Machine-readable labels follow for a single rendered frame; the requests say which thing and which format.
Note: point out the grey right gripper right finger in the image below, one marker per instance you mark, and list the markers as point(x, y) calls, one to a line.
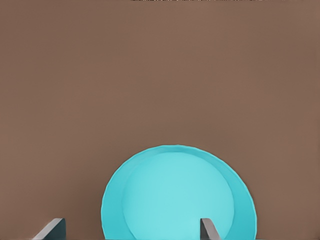
point(208, 229)

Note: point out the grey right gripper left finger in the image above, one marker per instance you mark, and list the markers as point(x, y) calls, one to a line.
point(53, 230)

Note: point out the turquoise round plate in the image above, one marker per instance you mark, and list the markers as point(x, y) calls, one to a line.
point(175, 190)

